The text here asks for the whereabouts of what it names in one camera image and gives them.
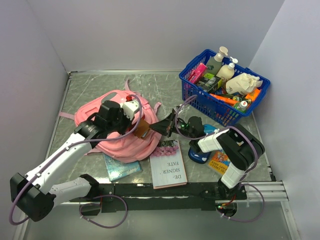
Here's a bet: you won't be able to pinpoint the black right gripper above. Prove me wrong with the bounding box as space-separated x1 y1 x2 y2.
149 112 195 139

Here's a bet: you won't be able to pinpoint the brown leather wallet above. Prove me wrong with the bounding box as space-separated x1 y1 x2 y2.
134 119 150 139

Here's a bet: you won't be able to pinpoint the pink school backpack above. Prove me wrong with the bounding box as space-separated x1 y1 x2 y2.
59 80 162 163

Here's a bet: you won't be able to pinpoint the white book pink flowers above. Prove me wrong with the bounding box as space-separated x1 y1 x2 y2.
149 140 188 189

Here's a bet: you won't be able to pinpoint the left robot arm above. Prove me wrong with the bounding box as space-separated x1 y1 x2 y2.
9 99 142 222

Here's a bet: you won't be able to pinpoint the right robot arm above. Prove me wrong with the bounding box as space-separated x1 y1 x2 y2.
149 109 265 199

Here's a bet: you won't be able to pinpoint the beige cloth bag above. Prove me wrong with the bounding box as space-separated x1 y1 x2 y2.
225 73 263 96

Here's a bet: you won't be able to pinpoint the orange snack pack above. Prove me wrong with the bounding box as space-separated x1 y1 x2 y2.
245 88 261 102

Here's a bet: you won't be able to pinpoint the blue pencil case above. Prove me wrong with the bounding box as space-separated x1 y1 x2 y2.
187 123 218 165

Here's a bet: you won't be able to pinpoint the teal hardcover book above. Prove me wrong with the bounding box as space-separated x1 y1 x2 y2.
103 154 142 182

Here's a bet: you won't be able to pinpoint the pink box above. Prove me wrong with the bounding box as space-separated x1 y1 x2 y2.
188 63 207 84

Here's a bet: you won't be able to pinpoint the black green box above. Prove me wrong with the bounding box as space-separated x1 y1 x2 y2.
197 73 222 94

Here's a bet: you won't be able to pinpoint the yellow children's book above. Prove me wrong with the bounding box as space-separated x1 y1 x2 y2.
207 150 231 176

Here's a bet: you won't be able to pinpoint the blue plastic basket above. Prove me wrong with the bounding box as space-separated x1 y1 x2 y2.
179 49 271 127

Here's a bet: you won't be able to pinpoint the orange packet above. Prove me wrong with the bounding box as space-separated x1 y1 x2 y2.
210 93 239 105

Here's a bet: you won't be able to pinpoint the green bottle red cap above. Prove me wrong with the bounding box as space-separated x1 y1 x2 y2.
233 100 250 113

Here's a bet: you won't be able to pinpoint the grey pump bottle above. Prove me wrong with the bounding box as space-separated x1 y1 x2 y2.
206 46 229 76

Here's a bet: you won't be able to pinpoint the cream pump bottle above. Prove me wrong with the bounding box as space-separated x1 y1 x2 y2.
216 57 239 83

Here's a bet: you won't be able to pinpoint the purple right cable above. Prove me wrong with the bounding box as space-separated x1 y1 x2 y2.
174 94 266 223

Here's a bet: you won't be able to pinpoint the purple cable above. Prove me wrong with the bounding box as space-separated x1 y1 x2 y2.
174 94 266 223
8 94 143 228

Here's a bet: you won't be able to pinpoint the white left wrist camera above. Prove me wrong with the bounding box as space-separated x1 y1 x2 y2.
120 95 140 120

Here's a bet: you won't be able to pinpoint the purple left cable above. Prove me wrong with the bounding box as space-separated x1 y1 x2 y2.
8 94 143 228

